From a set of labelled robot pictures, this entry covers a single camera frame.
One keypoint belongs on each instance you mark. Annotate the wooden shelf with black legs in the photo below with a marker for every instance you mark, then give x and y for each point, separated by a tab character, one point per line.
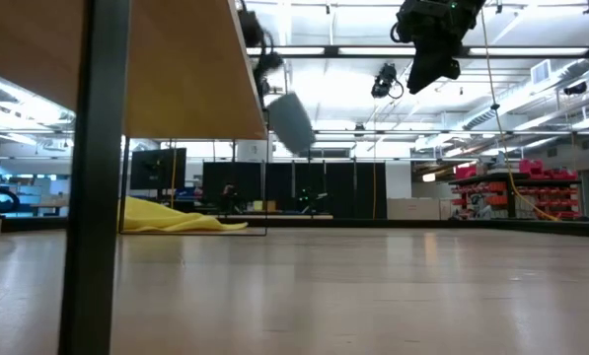
185	74

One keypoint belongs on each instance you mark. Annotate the white low cabinet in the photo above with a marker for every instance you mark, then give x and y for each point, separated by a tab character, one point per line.
415	209

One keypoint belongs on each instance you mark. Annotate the white ceiling air vent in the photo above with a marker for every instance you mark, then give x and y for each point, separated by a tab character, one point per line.
540	72

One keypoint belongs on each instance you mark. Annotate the light blue plastic cup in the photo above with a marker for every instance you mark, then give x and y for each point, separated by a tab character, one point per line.
291	123

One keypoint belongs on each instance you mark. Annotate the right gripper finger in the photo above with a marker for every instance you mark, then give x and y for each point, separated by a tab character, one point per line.
424	69
452	66

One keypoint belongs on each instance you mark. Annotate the black partition panels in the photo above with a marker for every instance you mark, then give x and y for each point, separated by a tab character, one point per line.
279	182

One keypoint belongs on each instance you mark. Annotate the black overhead camera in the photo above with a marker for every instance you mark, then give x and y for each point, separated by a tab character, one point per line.
385	81

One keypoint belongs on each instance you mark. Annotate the black computer monitor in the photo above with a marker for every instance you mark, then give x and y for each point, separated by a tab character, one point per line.
151	170

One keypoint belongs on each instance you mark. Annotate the black aluminium table frame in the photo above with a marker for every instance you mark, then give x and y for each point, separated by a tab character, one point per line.
422	223

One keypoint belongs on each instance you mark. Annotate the rack with red bins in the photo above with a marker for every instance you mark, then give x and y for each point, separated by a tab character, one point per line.
545	194

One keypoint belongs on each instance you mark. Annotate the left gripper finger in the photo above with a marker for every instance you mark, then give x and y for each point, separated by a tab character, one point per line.
269	69

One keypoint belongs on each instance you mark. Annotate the yellow cloth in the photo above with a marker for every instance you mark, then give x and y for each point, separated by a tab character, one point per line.
161	217

